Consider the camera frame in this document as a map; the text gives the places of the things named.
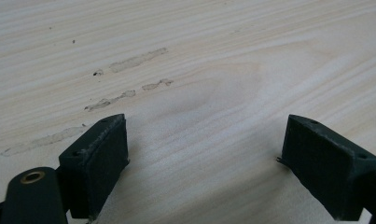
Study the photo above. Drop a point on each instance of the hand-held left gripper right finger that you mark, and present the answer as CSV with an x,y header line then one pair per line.
x,y
327,169

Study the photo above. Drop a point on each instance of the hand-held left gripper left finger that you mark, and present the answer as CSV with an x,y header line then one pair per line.
x,y
94,169

